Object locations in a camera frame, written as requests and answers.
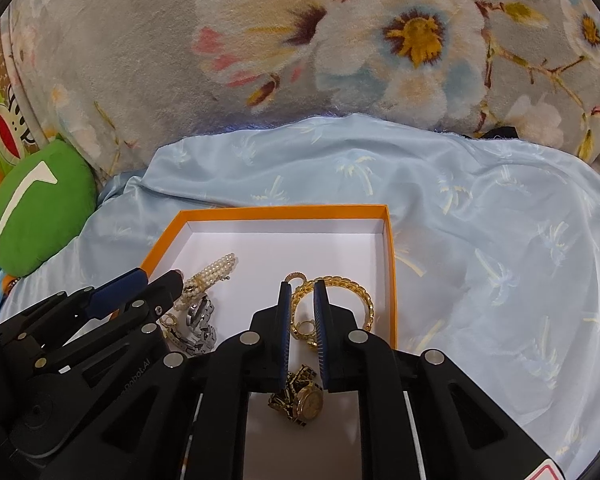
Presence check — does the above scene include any grey floral blanket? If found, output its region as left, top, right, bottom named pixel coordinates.
left=0, top=0, right=600, bottom=186

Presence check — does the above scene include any gold chain bracelet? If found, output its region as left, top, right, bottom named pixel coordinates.
left=291, top=275, right=376, bottom=333

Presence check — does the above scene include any green plush pillow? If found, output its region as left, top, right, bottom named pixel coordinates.
left=0, top=139, right=98, bottom=278

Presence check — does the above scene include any blue palm print sheet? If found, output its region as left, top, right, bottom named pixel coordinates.
left=0, top=112, right=600, bottom=480

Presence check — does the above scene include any pearl bracelet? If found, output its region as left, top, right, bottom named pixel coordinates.
left=177, top=252, right=240, bottom=311

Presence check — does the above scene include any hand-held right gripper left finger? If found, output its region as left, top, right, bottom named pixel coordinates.
left=40, top=280, right=293, bottom=480

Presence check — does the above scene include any silver watch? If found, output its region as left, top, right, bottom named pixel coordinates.
left=172, top=292, right=218, bottom=357

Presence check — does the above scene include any orange jewelry box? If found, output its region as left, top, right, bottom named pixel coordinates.
left=111, top=204, right=398, bottom=480

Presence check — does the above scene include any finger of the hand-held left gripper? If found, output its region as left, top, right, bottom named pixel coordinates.
left=0, top=267, right=150, bottom=347
left=30, top=270, right=185, bottom=377

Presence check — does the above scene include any gold watch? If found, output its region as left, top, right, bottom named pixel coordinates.
left=267, top=366, right=327, bottom=428

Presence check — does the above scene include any brown patterned cloth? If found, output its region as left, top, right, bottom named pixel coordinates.
left=0, top=20, right=16, bottom=106

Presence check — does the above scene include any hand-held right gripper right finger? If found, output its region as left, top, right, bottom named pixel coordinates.
left=312, top=280, right=568, bottom=480

